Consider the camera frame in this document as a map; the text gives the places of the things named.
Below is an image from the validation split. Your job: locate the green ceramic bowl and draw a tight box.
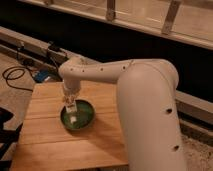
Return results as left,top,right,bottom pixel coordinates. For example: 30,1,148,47
60,100,95,131

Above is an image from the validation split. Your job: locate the white plastic bottle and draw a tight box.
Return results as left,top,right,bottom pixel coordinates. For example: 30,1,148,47
66,102,77,124

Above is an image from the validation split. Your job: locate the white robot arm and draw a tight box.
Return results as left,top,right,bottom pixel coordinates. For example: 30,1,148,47
59,58,188,171

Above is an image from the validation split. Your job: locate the black chair base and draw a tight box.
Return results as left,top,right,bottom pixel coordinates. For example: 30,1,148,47
0,107,22,171

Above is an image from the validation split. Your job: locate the blue device on floor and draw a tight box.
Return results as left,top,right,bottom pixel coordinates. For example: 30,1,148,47
34,70,51,83

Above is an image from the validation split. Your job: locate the black coiled cable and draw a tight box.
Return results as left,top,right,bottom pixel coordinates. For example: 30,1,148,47
2,65,36,93

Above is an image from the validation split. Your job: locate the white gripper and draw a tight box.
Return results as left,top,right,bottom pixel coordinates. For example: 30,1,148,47
62,81,81,104

